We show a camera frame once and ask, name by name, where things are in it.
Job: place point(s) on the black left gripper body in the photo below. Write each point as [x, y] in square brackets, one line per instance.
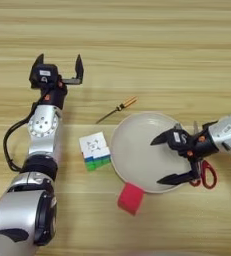
[55, 96]

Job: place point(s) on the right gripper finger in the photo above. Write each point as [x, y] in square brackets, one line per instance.
[162, 138]
[177, 179]

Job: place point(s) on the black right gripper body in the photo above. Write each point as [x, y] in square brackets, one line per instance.
[202, 146]

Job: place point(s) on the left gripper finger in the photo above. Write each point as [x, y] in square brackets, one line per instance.
[39, 61]
[79, 70]

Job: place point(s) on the round beige plate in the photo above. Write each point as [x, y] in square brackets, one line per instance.
[137, 153]

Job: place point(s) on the red block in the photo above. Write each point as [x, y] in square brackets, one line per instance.
[130, 200]

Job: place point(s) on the multicoloured puzzle cube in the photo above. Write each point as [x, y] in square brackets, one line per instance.
[93, 146]

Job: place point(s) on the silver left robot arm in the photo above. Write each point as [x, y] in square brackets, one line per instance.
[42, 133]

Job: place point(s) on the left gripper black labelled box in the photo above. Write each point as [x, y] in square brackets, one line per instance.
[44, 76]

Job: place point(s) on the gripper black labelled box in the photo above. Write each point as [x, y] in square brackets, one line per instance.
[44, 76]
[178, 138]

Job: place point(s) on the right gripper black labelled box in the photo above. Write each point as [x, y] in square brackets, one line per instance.
[178, 138]

